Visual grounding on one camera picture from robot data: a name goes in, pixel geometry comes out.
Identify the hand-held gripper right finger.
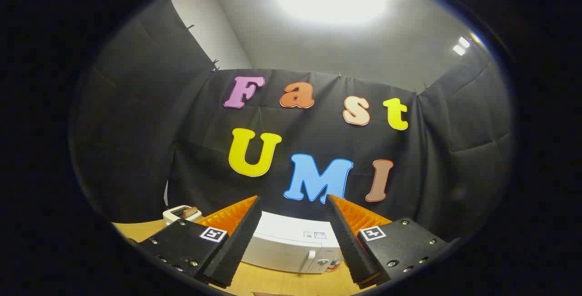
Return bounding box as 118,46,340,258
324,194,457,290

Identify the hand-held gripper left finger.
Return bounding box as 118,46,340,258
135,195,263,288

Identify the white microwave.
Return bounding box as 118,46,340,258
241,211,345,275

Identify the white toaster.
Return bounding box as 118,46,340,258
163,205,203,226

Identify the black backdrop cloth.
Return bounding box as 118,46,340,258
68,0,517,242

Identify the small bright ceiling lamp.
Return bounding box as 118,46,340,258
452,36,471,56

